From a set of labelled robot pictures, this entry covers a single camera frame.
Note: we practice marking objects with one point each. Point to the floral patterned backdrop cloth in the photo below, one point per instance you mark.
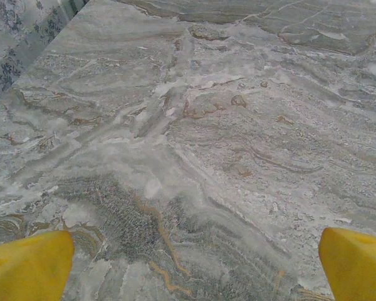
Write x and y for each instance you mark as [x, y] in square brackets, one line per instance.
[12, 37]

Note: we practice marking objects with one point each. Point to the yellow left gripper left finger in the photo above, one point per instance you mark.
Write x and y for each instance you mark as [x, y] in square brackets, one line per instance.
[28, 269]

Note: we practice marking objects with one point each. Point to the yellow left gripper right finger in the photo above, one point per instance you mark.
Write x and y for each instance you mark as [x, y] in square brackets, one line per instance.
[357, 266]

